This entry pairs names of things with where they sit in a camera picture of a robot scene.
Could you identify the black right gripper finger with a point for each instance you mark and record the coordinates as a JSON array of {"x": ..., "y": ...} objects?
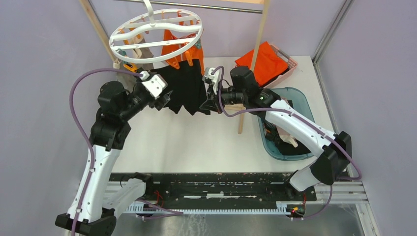
[
  {"x": 209, "y": 92},
  {"x": 210, "y": 105}
]

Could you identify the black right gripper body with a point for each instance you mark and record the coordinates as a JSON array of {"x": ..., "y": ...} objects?
[{"x": 217, "y": 99}]

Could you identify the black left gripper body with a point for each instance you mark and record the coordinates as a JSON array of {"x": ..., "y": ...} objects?
[{"x": 156, "y": 103}]

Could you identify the black underwear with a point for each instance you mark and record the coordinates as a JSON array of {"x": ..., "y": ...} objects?
[{"x": 186, "y": 87}]

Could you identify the white round clip hanger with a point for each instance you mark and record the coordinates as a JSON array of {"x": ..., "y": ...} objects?
[{"x": 168, "y": 33}]

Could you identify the beige grey underwear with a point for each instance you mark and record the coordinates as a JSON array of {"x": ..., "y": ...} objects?
[{"x": 129, "y": 81}]

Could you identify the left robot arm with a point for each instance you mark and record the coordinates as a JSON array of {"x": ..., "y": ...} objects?
[{"x": 90, "y": 214}]

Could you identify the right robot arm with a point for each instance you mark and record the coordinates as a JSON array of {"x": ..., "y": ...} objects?
[{"x": 333, "y": 151}]

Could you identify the orange clothespin at left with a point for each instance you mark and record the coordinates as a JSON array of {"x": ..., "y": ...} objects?
[{"x": 173, "y": 62}]

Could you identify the orange clothespin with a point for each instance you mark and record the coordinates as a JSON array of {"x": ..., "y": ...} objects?
[
  {"x": 173, "y": 62},
  {"x": 187, "y": 56}
]

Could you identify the orange cloth in basket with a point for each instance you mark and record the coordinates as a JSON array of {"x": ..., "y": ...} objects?
[{"x": 268, "y": 65}]

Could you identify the dark clothes in basin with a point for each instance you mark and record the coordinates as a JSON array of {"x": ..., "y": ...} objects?
[{"x": 279, "y": 149}]

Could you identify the pink garment in basin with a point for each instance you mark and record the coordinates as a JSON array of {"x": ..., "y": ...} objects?
[{"x": 288, "y": 138}]

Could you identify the pink laundry basket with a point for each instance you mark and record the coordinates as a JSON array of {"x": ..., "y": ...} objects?
[{"x": 291, "y": 63}]

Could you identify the teal plastic basin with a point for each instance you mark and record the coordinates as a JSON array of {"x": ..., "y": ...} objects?
[{"x": 298, "y": 102}]

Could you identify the metal hanging rod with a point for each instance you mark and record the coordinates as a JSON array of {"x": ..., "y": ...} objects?
[{"x": 211, "y": 7}]

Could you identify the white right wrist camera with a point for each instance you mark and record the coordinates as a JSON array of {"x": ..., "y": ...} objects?
[{"x": 211, "y": 75}]

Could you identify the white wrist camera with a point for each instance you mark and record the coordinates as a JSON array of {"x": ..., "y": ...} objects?
[
  {"x": 153, "y": 83},
  {"x": 211, "y": 75}
]

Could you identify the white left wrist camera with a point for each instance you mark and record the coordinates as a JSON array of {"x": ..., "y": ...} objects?
[{"x": 153, "y": 83}]

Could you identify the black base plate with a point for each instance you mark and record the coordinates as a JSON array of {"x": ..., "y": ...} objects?
[{"x": 223, "y": 191}]

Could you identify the wooden rack frame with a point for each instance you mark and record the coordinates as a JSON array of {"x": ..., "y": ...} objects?
[{"x": 98, "y": 27}]

